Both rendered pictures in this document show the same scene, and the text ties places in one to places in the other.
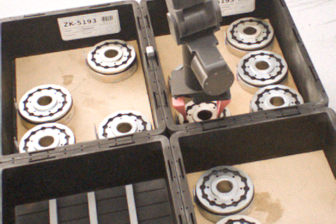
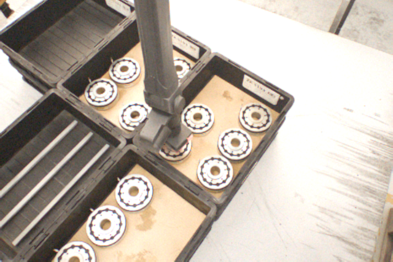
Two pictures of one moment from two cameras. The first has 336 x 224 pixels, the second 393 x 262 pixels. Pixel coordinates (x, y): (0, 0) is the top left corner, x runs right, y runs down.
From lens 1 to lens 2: 84 cm
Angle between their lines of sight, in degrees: 31
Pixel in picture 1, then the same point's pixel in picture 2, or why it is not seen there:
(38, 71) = not seen: hidden behind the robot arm
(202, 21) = (159, 107)
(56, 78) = not seen: hidden behind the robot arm
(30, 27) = not seen: hidden behind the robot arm
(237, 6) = (265, 96)
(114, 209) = (92, 150)
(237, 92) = (212, 143)
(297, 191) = (168, 226)
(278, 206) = (150, 224)
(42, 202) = (74, 118)
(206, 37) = (163, 116)
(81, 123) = (131, 93)
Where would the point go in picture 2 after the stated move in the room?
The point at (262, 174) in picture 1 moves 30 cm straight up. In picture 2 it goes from (166, 200) to (156, 161)
